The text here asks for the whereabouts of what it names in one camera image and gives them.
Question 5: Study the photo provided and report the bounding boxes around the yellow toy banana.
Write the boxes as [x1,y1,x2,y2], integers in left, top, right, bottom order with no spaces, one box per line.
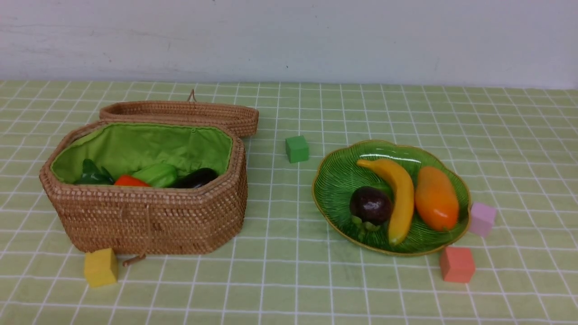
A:
[356,158,415,246]

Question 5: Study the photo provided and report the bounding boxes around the green bitter gourd toy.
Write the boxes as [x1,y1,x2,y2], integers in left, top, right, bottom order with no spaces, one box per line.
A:
[132,163,178,188]

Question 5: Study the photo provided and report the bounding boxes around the green checked tablecloth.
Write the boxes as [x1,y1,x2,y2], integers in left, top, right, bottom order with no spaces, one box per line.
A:
[0,80,578,325]

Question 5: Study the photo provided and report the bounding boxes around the pink foam cube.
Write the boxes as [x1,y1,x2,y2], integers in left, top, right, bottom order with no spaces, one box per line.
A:
[469,202,497,238]

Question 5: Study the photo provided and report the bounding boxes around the purple toy eggplant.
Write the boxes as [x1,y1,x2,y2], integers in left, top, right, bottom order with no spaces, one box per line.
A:
[169,168,219,189]

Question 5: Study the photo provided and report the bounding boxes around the orange toy mango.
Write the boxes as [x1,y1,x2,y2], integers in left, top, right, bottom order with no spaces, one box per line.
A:
[415,165,460,232]

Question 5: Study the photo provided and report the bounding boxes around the green leaf-shaped glass plate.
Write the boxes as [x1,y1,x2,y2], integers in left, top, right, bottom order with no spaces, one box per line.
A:
[312,139,472,257]

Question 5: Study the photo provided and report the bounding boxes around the coral red foam cube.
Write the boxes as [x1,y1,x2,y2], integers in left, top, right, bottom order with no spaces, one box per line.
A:
[439,246,475,283]

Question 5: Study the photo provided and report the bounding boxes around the orange toy carrot green leaves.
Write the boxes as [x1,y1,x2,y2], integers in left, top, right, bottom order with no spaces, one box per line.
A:
[74,158,150,187]

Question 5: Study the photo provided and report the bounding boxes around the woven wicker basket green lining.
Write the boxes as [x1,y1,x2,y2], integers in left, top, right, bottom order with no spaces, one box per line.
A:
[39,120,248,255]

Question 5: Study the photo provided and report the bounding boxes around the woven wicker basket lid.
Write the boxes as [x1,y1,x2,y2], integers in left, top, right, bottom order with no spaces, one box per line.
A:
[99,91,259,137]

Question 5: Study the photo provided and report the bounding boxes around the dark purple toy mangosteen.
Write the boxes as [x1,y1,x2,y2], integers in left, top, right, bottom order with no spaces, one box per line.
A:
[349,186,393,226]

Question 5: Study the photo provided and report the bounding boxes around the yellow foam cube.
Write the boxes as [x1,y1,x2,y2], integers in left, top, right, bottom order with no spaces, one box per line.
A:
[84,248,118,288]

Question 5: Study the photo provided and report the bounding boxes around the green foam cube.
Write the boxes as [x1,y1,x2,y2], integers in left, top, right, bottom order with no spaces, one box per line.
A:
[285,135,309,164]

